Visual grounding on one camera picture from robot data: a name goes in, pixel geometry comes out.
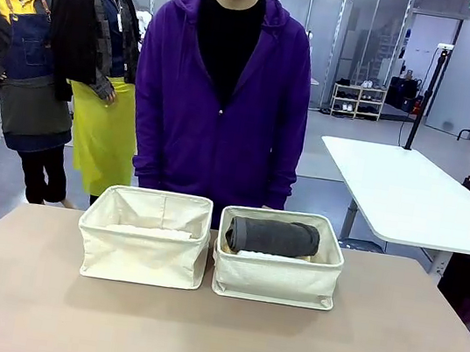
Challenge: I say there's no grey towel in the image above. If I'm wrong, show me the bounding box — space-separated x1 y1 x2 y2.
222 211 323 264

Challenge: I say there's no white towel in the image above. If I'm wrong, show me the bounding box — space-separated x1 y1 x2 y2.
236 248 307 267

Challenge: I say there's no purple-sleeved left forearm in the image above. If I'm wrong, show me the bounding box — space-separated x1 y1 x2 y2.
263 115 308 212

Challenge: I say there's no purple-sleeved right forearm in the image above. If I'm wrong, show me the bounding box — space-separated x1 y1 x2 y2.
120 94 172 190

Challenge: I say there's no person in purple hoodie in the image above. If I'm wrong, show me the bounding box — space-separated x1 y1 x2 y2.
116 0 326 241

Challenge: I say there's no cream fabric basket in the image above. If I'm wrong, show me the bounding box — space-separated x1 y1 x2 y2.
207 200 352 313
70 179 217 294

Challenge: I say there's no mannequin with yellow-green apron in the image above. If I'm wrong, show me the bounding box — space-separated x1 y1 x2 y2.
21 0 163 213

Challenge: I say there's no wooden shoe rack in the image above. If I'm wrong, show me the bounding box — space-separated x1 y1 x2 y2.
328 80 389 123

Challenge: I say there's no white table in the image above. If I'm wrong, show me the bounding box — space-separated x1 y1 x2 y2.
303 134 470 281

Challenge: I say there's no black bags pile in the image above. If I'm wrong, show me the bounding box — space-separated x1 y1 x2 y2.
385 74 424 115

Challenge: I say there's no mannequin with denim apron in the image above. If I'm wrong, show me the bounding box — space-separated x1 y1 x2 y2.
0 0 96 209

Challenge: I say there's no black camera stand pole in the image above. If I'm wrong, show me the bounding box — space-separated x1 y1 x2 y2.
403 39 454 155

